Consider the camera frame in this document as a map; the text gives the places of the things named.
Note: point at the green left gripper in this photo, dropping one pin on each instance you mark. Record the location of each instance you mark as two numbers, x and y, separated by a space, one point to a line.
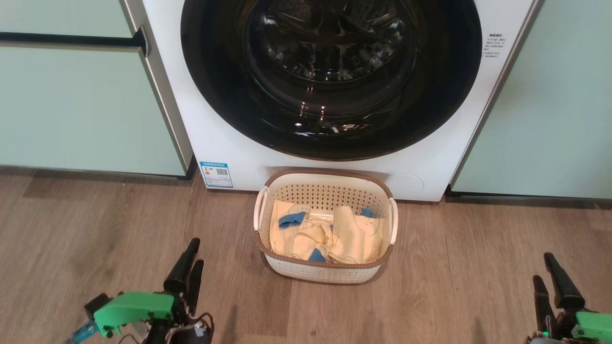
136 306

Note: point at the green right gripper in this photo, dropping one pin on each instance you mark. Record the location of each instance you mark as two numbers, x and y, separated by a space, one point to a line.
595 327

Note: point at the washing machine door with glass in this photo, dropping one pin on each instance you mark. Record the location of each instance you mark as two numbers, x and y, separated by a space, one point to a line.
430 95

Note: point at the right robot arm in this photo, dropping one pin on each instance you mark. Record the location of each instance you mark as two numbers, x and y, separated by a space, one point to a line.
540 340

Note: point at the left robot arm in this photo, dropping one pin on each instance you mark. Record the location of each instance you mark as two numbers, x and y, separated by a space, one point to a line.
184 333

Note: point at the white front-load washing machine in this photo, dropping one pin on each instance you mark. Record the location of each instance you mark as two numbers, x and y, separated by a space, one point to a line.
229 143

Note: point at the blue energy label sticker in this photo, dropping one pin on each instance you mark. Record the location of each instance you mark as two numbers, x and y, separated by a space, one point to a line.
216 175

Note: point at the cream perforated laundry basket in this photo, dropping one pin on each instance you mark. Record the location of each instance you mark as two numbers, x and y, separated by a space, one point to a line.
325 274

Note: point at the plain mint green cabinet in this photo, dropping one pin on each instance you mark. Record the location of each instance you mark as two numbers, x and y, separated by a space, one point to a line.
559 119

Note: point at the round white filter cover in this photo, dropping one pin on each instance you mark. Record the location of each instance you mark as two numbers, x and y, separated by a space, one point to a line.
406 184

